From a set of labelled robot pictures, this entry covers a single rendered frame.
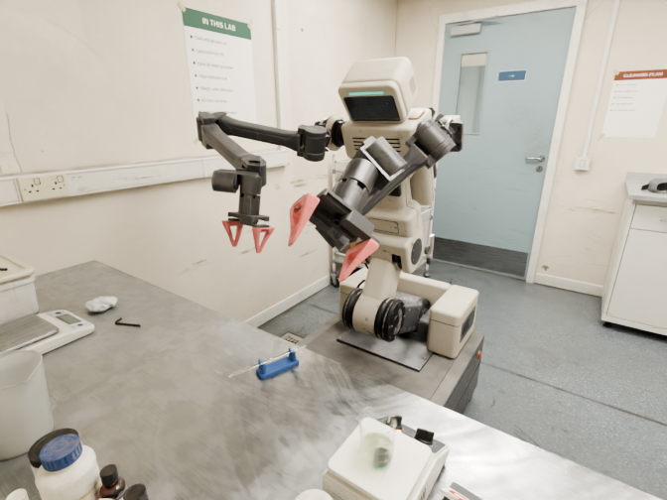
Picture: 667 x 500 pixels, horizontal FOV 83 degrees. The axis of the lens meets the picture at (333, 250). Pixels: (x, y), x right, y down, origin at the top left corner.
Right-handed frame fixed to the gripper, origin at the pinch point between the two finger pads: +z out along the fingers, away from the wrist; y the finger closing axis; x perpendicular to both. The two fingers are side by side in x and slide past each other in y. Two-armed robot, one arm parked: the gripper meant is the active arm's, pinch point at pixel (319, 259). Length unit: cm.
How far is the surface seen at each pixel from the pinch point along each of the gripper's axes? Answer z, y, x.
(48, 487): 40.6, 12.7, -21.6
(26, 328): 24, 37, -79
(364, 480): 23.8, -20.9, -1.3
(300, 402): 14.8, -20.2, -29.0
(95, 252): -14, 45, -134
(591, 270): -181, -237, -94
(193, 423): 26.7, -3.8, -35.6
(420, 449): 16.7, -28.3, -0.3
